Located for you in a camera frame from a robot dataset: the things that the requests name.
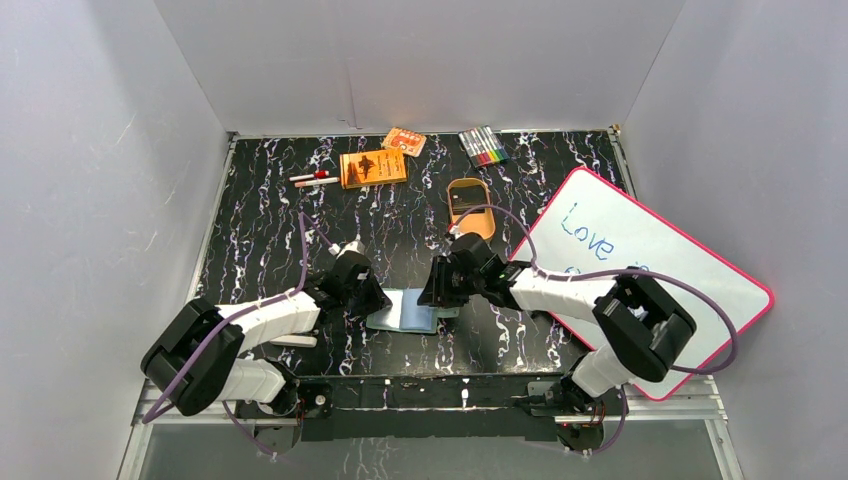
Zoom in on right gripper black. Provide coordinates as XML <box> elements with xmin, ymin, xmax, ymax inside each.
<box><xmin>416</xmin><ymin>255</ymin><xmax>484</xmax><ymax>307</ymax></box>

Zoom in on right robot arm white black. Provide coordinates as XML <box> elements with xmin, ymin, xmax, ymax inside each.
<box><xmin>417</xmin><ymin>234</ymin><xmax>696</xmax><ymax>418</ymax></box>

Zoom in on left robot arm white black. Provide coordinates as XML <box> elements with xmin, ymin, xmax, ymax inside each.
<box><xmin>140</xmin><ymin>242</ymin><xmax>392</xmax><ymax>421</ymax></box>

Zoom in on black cards in tray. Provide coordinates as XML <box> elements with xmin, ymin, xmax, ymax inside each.
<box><xmin>450</xmin><ymin>185</ymin><xmax>488</xmax><ymax>216</ymax></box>

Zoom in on small orange card pack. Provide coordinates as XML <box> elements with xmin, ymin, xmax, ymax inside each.
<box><xmin>381</xmin><ymin>127</ymin><xmax>427</xmax><ymax>157</ymax></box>

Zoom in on tan oval tray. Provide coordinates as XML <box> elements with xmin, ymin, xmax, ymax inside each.
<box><xmin>447</xmin><ymin>177</ymin><xmax>496</xmax><ymax>242</ymax></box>

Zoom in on white whiteboard eraser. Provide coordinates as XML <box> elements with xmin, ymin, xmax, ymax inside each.
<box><xmin>269</xmin><ymin>335</ymin><xmax>317</xmax><ymax>348</ymax></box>

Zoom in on white marker pen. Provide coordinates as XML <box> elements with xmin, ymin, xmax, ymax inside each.
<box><xmin>294</xmin><ymin>177</ymin><xmax>340</xmax><ymax>188</ymax></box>

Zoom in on orange book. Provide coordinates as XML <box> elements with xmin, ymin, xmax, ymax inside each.
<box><xmin>340</xmin><ymin>149</ymin><xmax>408</xmax><ymax>189</ymax></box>

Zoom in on red capped marker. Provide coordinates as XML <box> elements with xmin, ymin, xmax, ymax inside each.
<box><xmin>289</xmin><ymin>170</ymin><xmax>329</xmax><ymax>182</ymax></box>

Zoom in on coloured marker set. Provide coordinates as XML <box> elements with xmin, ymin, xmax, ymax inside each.
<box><xmin>458</xmin><ymin>125</ymin><xmax>510</xmax><ymax>169</ymax></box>

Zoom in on pink framed whiteboard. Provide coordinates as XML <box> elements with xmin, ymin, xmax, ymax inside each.
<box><xmin>529</xmin><ymin>167</ymin><xmax>775</xmax><ymax>401</ymax></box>

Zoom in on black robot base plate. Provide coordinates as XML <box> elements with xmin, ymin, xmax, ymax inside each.
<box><xmin>235</xmin><ymin>373</ymin><xmax>623</xmax><ymax>451</ymax></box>

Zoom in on aluminium frame rail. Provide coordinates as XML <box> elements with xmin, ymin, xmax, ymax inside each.
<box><xmin>117</xmin><ymin>377</ymin><xmax>744</xmax><ymax>479</ymax></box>

